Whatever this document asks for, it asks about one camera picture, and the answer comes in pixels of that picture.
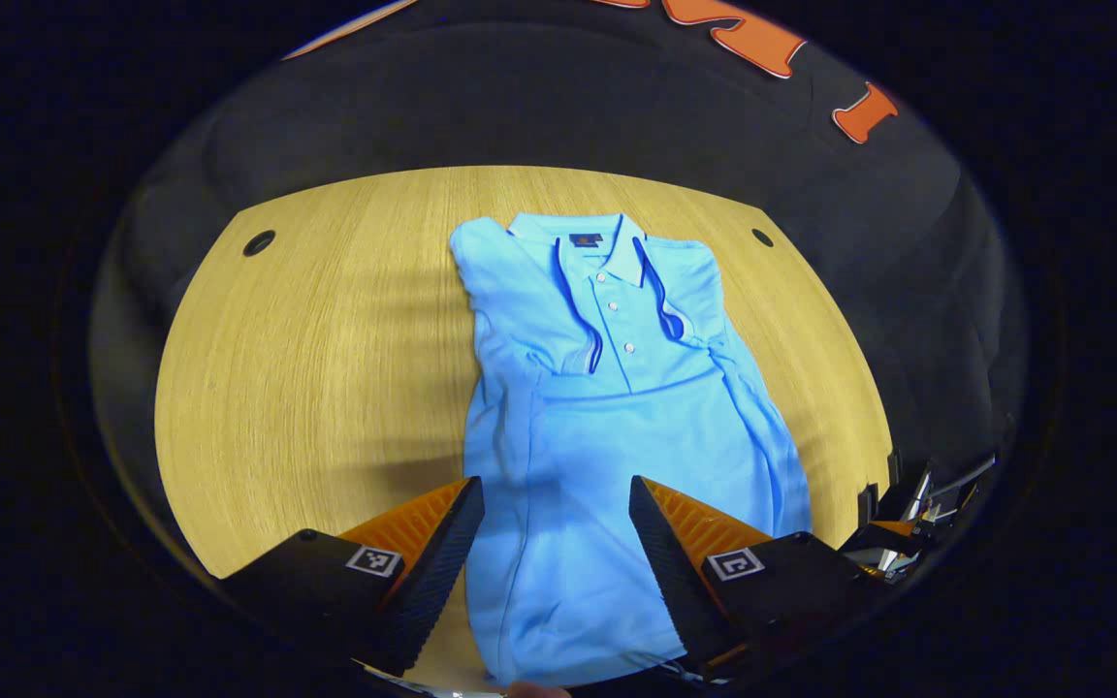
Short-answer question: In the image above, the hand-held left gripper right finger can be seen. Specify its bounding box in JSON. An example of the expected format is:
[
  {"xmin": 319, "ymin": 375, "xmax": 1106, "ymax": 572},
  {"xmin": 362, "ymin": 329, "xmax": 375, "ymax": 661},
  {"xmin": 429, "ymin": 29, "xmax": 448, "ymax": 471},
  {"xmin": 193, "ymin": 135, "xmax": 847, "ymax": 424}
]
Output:
[{"xmin": 628, "ymin": 475, "xmax": 875, "ymax": 680}]

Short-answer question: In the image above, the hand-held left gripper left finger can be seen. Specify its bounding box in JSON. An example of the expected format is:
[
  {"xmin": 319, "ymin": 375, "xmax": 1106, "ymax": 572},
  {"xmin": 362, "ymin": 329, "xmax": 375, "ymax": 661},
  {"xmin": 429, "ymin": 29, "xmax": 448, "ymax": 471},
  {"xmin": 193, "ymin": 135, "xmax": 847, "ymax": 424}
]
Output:
[{"xmin": 219, "ymin": 476, "xmax": 487, "ymax": 678}]

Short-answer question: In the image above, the light blue T-shirt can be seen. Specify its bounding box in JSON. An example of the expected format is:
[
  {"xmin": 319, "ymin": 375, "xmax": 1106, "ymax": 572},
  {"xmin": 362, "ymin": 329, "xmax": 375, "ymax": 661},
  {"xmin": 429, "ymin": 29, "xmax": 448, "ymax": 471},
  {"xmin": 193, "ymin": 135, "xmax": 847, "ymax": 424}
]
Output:
[{"xmin": 449, "ymin": 211, "xmax": 814, "ymax": 687}]

